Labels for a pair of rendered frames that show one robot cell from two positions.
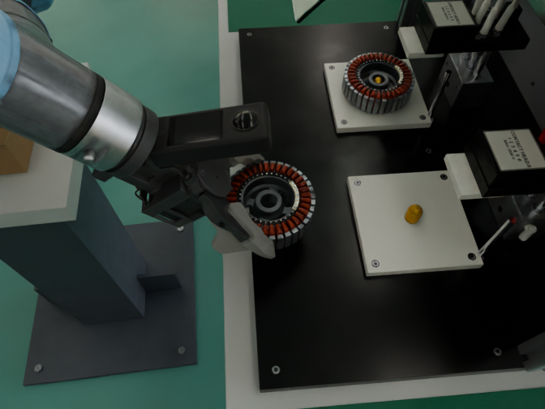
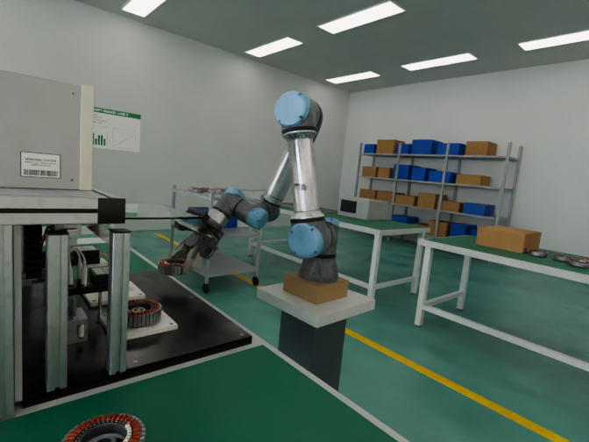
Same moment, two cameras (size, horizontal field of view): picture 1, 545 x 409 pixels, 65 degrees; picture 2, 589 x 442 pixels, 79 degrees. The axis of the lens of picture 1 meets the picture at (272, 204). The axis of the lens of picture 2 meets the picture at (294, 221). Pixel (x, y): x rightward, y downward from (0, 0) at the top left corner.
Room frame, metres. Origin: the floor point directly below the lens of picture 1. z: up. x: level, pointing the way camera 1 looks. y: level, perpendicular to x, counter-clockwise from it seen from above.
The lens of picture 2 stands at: (1.46, -0.39, 1.19)
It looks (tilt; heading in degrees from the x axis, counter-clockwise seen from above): 7 degrees down; 143
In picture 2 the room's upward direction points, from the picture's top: 5 degrees clockwise
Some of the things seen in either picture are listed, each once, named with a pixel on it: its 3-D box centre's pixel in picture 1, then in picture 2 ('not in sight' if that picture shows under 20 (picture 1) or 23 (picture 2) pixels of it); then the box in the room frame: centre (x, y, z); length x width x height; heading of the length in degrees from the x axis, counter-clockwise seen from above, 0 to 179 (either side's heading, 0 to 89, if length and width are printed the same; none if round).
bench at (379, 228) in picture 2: not in sight; (325, 243); (-1.81, 2.55, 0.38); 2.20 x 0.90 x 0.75; 4
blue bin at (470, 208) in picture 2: not in sight; (478, 209); (-1.68, 5.93, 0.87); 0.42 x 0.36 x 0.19; 96
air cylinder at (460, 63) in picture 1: (464, 79); (72, 325); (0.55, -0.31, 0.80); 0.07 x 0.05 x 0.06; 4
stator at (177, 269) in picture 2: (268, 204); (175, 266); (0.28, 0.00, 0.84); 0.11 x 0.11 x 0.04
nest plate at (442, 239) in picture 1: (410, 219); (112, 292); (0.29, -0.19, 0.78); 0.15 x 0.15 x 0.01; 4
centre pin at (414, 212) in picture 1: (414, 212); not in sight; (0.29, -0.19, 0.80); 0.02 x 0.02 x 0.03
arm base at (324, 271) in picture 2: not in sight; (319, 263); (0.47, 0.48, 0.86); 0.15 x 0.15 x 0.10
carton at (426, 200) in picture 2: not in sight; (431, 201); (-2.57, 5.88, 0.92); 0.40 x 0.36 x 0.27; 92
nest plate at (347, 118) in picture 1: (374, 93); (138, 321); (0.53, -0.17, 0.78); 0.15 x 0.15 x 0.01; 4
